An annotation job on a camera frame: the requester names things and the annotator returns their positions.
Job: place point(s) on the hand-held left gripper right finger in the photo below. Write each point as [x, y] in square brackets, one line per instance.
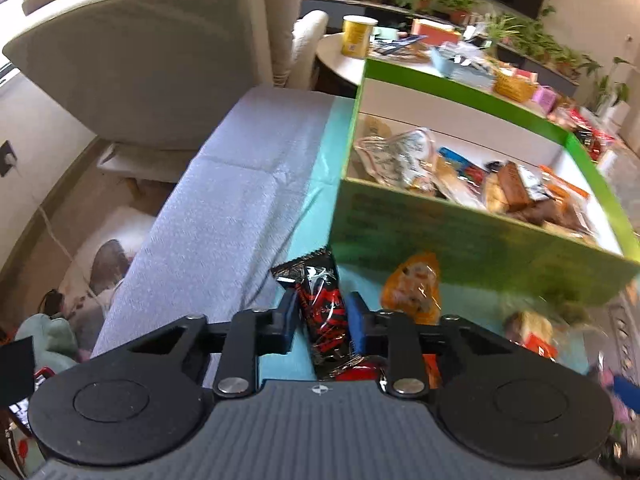
[356, 325]

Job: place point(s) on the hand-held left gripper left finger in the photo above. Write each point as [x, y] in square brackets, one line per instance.
[290, 320]

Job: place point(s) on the black and red snack packet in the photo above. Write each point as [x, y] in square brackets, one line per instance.
[320, 310]

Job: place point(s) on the green cardboard box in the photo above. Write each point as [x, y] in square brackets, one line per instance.
[450, 240]

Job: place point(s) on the red and blue candy packet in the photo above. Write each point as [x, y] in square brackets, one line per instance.
[460, 162]

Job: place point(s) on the clear snack packet orange seal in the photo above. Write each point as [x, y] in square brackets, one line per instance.
[565, 185]

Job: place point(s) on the orange cookie snack packet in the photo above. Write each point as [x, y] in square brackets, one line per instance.
[412, 285]

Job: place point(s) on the pale biscuit packet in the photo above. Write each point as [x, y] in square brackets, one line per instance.
[462, 187]

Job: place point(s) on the silver white snack packet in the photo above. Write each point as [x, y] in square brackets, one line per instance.
[395, 155]

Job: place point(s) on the bread packet orange label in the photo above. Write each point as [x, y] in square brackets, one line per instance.
[532, 332]

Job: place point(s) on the printed cushion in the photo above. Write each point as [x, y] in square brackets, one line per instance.
[115, 260]

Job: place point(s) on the long yellow snack packet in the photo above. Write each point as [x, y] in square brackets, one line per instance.
[376, 127]

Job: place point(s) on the brown cake packet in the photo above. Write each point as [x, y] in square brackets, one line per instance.
[515, 185]

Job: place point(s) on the teal cloth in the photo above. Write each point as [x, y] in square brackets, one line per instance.
[47, 340]

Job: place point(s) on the round white table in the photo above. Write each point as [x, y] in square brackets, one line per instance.
[340, 62]

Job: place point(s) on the grey-blue storage basket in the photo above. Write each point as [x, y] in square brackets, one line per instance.
[462, 70]

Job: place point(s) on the yellow woven basket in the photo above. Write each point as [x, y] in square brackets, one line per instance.
[515, 87]

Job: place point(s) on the yellow can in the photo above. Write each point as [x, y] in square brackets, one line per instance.
[357, 35]

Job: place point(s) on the pink box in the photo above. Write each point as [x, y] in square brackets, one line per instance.
[545, 99]

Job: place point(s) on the orange tissue box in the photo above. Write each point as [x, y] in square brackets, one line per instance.
[435, 34]

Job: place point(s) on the red snack bag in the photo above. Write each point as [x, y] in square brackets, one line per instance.
[592, 135]

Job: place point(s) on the beige sofa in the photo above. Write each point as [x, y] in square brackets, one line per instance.
[150, 45]

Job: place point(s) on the grey television cabinet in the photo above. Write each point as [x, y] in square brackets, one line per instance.
[330, 10]

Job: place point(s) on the spider plant in glass vase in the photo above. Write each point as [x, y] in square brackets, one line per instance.
[495, 30]

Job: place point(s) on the tall plant in white pot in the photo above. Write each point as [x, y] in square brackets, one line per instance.
[612, 85]

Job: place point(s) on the wall socket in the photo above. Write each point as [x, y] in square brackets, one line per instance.
[7, 159]

